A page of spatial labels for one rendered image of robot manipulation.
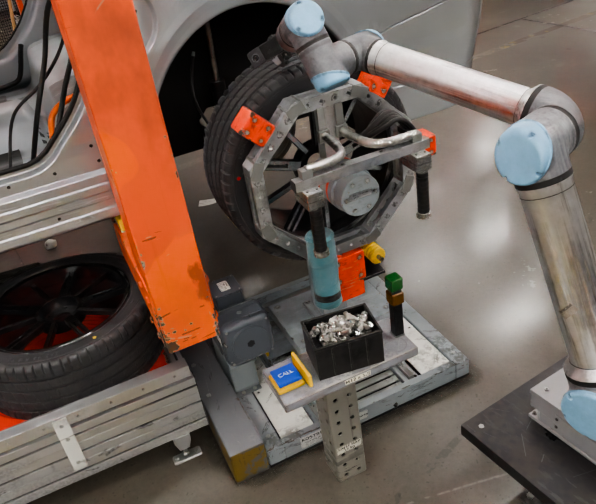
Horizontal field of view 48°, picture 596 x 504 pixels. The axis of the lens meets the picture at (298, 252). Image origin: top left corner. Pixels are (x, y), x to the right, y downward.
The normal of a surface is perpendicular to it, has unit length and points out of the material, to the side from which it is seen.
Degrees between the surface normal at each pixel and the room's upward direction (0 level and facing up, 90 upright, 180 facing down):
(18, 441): 90
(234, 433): 0
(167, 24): 90
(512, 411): 0
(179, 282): 90
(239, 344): 90
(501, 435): 0
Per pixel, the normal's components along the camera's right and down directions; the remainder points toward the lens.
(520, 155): -0.74, 0.34
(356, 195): 0.42, 0.44
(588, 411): -0.66, 0.54
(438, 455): -0.14, -0.84
